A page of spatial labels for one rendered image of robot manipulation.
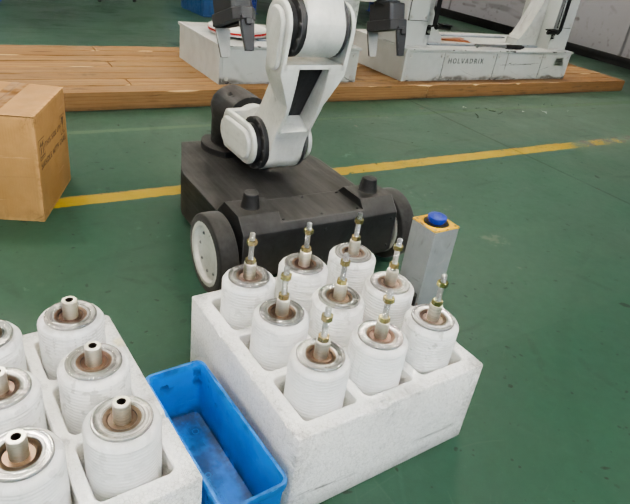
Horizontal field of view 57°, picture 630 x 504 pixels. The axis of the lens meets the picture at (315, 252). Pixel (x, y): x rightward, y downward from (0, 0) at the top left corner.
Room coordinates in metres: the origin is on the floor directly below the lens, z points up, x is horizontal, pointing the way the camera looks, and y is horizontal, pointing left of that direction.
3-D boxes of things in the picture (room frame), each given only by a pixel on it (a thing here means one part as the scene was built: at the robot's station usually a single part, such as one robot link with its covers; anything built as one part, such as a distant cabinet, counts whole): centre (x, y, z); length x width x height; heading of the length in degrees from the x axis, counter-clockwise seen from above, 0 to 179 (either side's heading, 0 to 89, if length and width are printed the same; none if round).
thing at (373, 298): (0.92, -0.15, 0.16); 0.10 x 0.10 x 0.18
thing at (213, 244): (1.19, 0.24, 0.10); 0.20 x 0.05 x 0.20; 35
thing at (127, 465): (0.51, 0.21, 0.16); 0.10 x 0.10 x 0.18
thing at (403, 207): (1.50, -0.19, 0.10); 0.20 x 0.05 x 0.20; 35
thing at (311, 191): (1.54, 0.17, 0.19); 0.64 x 0.52 x 0.33; 35
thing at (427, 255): (1.09, -0.24, 0.16); 0.07 x 0.07 x 0.31; 37
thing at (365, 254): (1.02, -0.08, 0.25); 0.08 x 0.08 x 0.01
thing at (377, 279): (0.92, -0.15, 0.25); 0.08 x 0.08 x 0.01
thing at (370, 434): (0.85, -0.05, 0.09); 0.39 x 0.39 x 0.18; 37
